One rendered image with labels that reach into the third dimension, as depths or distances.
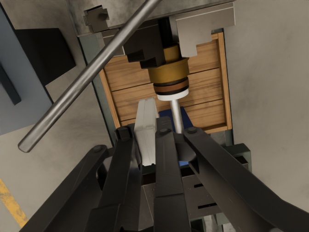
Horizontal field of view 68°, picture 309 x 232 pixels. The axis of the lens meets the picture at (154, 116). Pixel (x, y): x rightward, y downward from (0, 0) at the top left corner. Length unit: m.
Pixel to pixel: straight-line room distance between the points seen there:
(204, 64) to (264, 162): 1.54
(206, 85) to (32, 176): 1.68
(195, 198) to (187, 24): 0.55
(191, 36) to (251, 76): 1.34
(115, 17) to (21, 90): 0.65
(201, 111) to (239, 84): 1.03
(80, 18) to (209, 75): 0.44
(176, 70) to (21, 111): 0.66
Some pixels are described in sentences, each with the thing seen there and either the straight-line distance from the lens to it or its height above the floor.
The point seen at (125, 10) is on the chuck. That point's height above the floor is 1.23.
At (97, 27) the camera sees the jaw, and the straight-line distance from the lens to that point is 0.37.
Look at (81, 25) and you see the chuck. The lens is 0.39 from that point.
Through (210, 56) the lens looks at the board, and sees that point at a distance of 0.71.
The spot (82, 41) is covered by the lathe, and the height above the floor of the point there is 0.54.
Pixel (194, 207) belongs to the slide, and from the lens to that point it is 0.83.
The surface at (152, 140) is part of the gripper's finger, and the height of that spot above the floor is 1.42.
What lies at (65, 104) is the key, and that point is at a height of 1.36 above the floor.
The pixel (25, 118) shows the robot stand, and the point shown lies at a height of 0.75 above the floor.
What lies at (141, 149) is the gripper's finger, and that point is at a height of 1.42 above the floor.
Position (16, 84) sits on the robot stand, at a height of 0.75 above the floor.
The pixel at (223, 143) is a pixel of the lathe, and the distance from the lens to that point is 0.84.
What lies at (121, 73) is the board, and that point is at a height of 0.89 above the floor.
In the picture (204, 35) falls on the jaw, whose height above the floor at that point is 1.11.
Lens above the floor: 1.56
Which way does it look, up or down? 68 degrees down
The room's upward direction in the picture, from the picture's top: 171 degrees clockwise
